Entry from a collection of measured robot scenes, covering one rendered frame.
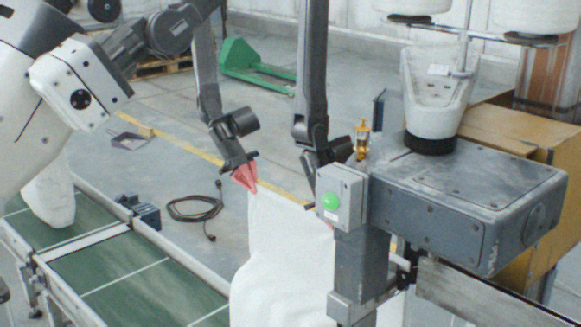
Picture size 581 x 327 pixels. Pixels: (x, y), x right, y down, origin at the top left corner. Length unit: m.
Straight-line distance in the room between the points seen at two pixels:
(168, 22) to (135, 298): 1.44
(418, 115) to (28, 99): 0.69
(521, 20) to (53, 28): 0.81
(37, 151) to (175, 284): 1.26
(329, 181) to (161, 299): 1.42
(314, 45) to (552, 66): 0.48
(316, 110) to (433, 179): 0.39
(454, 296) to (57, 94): 0.78
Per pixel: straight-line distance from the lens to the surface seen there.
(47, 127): 1.15
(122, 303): 2.26
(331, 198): 0.91
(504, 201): 0.87
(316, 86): 1.21
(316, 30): 1.21
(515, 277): 1.21
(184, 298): 2.23
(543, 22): 1.04
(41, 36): 1.11
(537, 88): 1.30
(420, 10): 1.16
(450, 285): 1.13
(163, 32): 1.02
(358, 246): 0.99
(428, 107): 0.98
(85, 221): 2.85
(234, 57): 6.58
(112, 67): 1.00
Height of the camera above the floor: 1.72
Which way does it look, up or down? 24 degrees down
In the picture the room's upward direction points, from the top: straight up
